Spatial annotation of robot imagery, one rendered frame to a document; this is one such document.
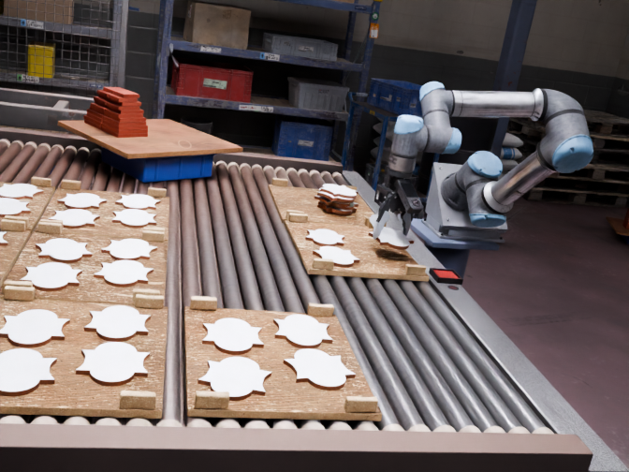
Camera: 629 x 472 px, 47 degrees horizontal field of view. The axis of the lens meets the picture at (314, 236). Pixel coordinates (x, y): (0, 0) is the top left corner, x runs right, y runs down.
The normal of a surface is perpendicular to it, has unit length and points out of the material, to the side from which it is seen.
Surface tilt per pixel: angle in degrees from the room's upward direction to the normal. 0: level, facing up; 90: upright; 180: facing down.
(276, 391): 0
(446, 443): 0
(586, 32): 90
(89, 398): 0
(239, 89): 90
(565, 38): 90
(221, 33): 86
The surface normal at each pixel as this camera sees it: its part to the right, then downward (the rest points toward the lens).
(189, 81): 0.28, 0.35
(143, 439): 0.15, -0.94
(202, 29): 0.51, 0.25
